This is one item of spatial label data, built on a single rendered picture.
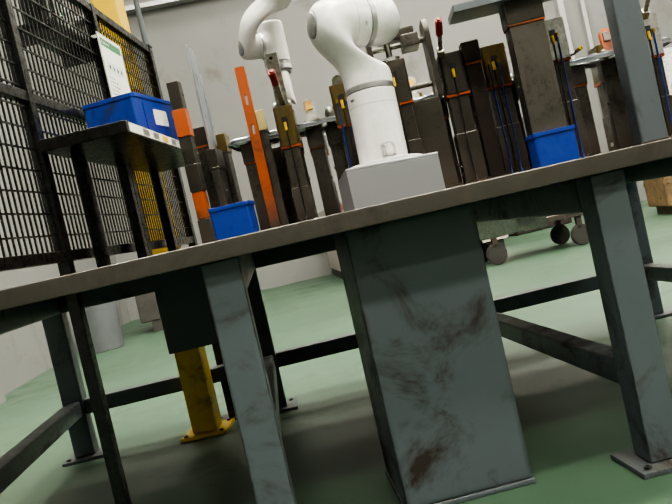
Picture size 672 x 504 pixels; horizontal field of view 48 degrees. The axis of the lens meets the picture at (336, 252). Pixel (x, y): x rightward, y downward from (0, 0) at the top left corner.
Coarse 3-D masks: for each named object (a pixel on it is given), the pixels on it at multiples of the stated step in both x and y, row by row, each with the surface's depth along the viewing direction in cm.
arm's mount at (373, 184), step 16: (400, 160) 174; (416, 160) 174; (432, 160) 174; (352, 176) 173; (368, 176) 173; (384, 176) 173; (400, 176) 174; (416, 176) 174; (432, 176) 174; (352, 192) 173; (368, 192) 173; (384, 192) 173; (400, 192) 174; (416, 192) 174; (352, 208) 176
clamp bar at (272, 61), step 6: (270, 54) 222; (276, 54) 222; (270, 60) 221; (276, 60) 222; (270, 66) 222; (276, 66) 222; (276, 72) 223; (282, 78) 223; (282, 84) 223; (282, 90) 224; (276, 96) 224; (276, 102) 224; (288, 102) 225
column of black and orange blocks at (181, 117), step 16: (176, 96) 223; (176, 112) 223; (176, 128) 223; (192, 128) 228; (192, 144) 224; (192, 160) 224; (192, 176) 224; (192, 192) 224; (208, 208) 226; (208, 224) 224; (208, 240) 224
